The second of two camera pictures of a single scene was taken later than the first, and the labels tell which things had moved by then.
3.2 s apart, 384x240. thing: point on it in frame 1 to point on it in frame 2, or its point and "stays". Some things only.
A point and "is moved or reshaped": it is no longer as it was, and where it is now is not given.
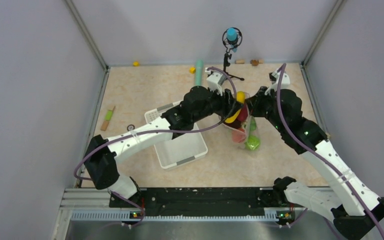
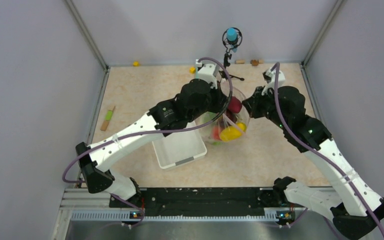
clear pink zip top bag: [243, 126] is moved or reshaped
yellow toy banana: [240, 97] to [232, 133]
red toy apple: [238, 136] to [216, 133]
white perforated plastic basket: [179, 150] stays
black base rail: [198, 200] stays
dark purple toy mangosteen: [237, 124] is moved or reshaped
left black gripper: [229, 105] stays
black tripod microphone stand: [227, 57] stays
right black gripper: [254, 102] stays
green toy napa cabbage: [253, 124] is moved or reshaped
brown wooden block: [254, 62] stays
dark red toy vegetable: [243, 114] is moved or reshaped
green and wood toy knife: [108, 118] stays
